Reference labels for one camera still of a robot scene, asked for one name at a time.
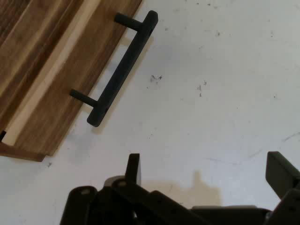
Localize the wooden drawer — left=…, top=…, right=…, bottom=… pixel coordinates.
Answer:
left=4, top=0, right=144, bottom=157

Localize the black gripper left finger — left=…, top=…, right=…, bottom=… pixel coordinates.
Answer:
left=60, top=153, right=207, bottom=225

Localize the black bar drawer handle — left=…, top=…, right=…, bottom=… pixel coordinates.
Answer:
left=69, top=10, right=159, bottom=128

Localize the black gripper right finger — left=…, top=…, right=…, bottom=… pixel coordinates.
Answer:
left=264, top=151, right=300, bottom=225

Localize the brown wooden cabinet box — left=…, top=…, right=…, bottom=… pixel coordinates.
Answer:
left=0, top=0, right=94, bottom=163

